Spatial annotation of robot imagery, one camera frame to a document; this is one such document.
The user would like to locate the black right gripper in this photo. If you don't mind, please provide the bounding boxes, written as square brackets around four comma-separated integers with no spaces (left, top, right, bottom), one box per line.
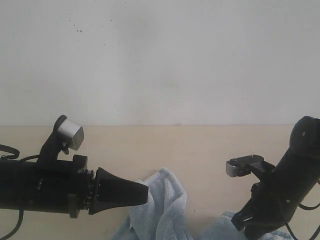
[231,182,290,240]

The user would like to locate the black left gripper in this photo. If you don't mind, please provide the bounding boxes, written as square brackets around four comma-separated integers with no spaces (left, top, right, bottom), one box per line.
[34,154,149,218]

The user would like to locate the light blue fluffy towel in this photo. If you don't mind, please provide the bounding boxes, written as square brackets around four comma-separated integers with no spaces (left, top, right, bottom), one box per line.
[110,168,293,240]

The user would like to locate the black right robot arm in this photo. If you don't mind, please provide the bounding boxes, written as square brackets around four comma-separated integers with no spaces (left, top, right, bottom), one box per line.
[226,116,320,240]

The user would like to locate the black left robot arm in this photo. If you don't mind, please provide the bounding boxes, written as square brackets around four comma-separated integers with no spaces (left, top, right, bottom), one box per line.
[0,155,149,219]

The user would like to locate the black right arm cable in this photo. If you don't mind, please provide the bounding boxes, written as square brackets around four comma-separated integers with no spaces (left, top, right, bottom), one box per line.
[284,179,320,240]

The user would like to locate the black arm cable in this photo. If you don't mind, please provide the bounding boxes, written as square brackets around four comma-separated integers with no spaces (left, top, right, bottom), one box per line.
[0,144,38,238]
[284,179,320,240]

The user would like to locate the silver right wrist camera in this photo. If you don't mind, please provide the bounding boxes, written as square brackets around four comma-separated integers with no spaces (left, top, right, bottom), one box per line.
[225,154,264,178]

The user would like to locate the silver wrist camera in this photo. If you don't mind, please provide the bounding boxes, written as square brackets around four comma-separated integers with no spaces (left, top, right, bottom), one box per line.
[57,118,85,151]
[225,154,264,178]

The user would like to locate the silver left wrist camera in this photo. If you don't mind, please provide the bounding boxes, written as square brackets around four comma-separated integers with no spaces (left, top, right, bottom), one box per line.
[57,118,85,151]

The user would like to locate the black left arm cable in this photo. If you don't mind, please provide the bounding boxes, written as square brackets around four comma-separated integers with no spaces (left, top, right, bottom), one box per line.
[0,144,38,238]

